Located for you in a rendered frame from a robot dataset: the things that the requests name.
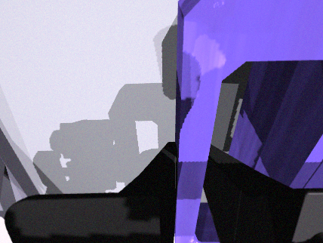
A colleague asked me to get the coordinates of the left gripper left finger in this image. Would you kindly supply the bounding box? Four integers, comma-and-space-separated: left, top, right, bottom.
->
5, 142, 177, 243

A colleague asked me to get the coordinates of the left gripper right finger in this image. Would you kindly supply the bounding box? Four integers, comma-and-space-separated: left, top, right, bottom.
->
203, 145, 323, 243

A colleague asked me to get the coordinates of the purple wooden maze board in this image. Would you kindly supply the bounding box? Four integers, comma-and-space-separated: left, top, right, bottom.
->
174, 0, 323, 243

